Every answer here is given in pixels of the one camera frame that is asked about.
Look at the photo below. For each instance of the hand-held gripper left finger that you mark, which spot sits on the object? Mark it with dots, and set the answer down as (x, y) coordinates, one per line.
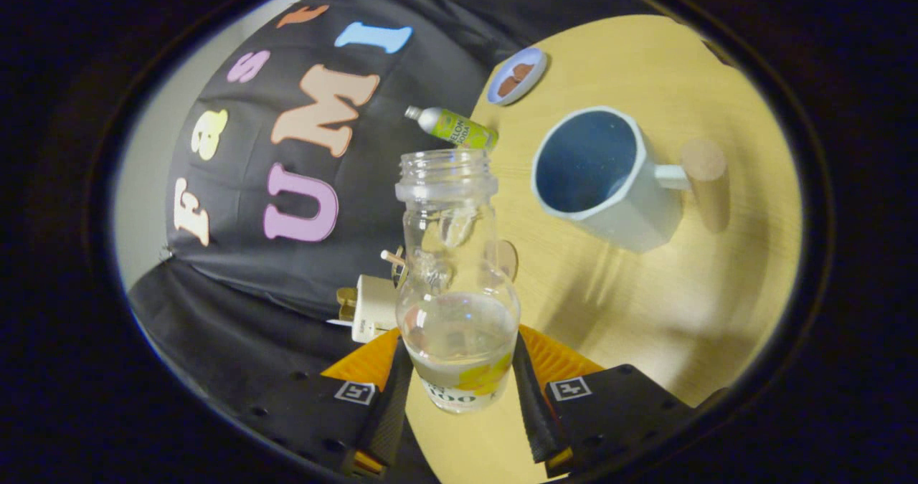
(387, 405)

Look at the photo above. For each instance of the small blue dish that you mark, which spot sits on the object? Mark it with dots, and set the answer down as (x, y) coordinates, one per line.
(534, 68)

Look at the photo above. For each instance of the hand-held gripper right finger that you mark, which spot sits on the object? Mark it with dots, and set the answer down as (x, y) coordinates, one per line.
(532, 405)

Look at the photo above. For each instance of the black backdrop cloth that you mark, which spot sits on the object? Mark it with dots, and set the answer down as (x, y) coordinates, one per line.
(401, 68)

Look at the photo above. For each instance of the round wooden coaster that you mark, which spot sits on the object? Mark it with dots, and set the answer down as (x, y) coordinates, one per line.
(510, 259)

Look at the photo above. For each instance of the green soda bottle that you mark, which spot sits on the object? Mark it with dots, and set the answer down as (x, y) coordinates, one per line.
(456, 127)

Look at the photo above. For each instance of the wooden table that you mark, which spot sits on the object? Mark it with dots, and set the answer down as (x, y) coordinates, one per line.
(609, 312)

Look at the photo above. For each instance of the brown cookie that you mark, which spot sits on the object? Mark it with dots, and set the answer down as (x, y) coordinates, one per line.
(523, 71)
(508, 87)

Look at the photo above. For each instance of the small wooden peg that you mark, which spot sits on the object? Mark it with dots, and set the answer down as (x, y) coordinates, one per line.
(393, 260)

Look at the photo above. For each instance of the white plug adapter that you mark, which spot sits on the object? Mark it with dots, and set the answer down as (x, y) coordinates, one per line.
(376, 308)

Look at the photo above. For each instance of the clear glass juice bottle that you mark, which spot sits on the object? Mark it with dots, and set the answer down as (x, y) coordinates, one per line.
(456, 326)

